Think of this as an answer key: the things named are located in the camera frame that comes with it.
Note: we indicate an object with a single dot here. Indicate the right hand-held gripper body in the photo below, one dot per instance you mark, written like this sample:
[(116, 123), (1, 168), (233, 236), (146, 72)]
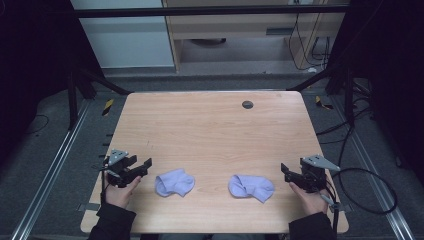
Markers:
[(313, 176)]

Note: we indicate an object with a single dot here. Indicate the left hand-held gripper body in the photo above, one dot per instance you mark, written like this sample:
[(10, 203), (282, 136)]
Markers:
[(117, 173)]

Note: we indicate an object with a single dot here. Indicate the light purple sock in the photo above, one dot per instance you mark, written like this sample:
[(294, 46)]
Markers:
[(175, 183), (253, 188)]

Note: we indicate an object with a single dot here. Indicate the person's left hand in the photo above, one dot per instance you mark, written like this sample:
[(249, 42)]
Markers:
[(119, 196)]

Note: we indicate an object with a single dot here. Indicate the person's right hand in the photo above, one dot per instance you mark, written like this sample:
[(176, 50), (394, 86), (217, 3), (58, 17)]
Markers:
[(313, 203)]

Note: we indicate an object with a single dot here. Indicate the yellow black tape strip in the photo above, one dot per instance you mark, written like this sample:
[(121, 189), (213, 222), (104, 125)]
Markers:
[(107, 107), (321, 103)]

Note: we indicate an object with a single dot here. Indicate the white cabinet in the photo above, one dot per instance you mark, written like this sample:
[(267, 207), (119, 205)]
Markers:
[(126, 43)]

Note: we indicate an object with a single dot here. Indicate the dark curtain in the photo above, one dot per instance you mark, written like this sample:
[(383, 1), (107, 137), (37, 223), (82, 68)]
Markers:
[(33, 66), (393, 66)]

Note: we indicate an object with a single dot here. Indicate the light wooden desk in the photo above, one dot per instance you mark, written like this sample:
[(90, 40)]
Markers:
[(233, 25)]

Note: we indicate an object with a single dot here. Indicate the grey table bracket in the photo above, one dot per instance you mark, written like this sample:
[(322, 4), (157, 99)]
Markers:
[(343, 207), (88, 207)]

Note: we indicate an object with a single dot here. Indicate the aluminium floor rail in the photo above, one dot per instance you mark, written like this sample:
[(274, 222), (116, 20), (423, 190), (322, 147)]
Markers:
[(56, 163), (373, 176)]

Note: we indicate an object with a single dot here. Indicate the black frame strut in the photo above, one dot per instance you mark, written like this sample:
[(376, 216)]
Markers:
[(320, 78), (100, 81)]

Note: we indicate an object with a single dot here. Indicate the black frame crossbar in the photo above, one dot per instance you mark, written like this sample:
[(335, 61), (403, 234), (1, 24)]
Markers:
[(200, 11)]

